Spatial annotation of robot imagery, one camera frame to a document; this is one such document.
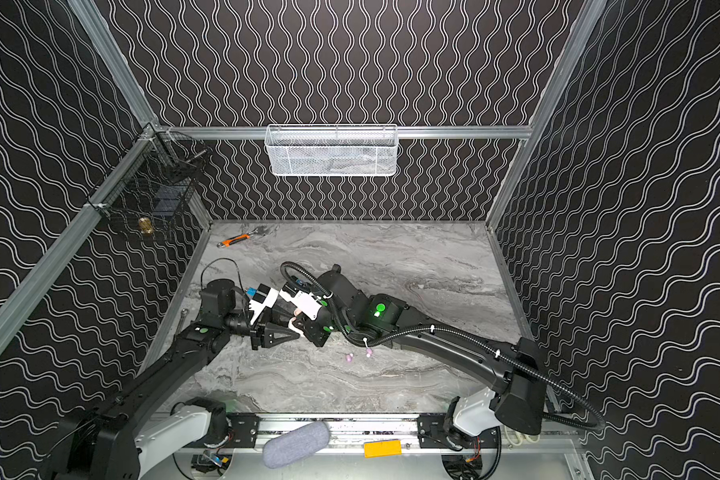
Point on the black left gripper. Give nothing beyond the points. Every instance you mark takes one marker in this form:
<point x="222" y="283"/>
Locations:
<point x="258" y="336"/>

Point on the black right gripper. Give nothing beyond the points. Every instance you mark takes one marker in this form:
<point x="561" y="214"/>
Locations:
<point x="317" y="332"/>

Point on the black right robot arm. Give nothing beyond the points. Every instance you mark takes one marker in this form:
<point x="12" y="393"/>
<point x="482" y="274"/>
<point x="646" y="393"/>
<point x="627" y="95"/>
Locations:
<point x="515" y="394"/>

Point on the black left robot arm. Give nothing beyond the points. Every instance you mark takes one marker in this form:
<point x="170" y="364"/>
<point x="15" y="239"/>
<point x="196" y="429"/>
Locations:
<point x="115" y="440"/>

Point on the grey fabric pouch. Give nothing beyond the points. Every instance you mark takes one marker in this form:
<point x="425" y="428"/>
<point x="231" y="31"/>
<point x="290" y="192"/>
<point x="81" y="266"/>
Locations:
<point x="296" y="445"/>

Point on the yellow block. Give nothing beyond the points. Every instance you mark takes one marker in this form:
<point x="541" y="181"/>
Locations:
<point x="380" y="449"/>

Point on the brass fitting in basket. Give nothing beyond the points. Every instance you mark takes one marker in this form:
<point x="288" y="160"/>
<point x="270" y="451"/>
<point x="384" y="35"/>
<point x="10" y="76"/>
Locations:
<point x="145" y="226"/>

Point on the orange handled adjustable wrench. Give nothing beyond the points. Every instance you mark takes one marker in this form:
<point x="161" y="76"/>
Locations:
<point x="257" y="231"/>

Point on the white mesh wall basket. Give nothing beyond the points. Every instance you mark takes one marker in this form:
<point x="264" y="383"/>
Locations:
<point x="330" y="150"/>

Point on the black wire wall basket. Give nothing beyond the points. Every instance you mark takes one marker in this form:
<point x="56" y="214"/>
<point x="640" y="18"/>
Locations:
<point x="159" y="185"/>

